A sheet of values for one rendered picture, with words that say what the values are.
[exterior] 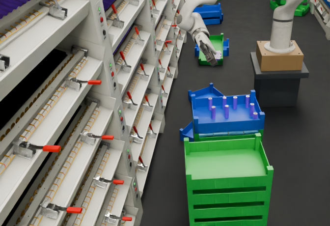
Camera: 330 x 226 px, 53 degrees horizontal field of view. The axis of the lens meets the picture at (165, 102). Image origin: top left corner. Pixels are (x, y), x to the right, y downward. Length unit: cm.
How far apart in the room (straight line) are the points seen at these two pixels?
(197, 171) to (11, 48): 82
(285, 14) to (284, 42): 18
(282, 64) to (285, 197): 84
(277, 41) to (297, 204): 99
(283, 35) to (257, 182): 117
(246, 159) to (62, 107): 76
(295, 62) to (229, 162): 105
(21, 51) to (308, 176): 154
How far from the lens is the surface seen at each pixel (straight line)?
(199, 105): 161
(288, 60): 219
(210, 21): 372
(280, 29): 217
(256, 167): 131
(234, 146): 137
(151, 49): 182
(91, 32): 106
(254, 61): 231
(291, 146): 206
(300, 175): 190
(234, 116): 156
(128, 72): 139
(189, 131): 210
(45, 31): 81
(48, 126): 82
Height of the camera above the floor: 132
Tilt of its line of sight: 33 degrees down
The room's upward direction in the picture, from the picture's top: 6 degrees counter-clockwise
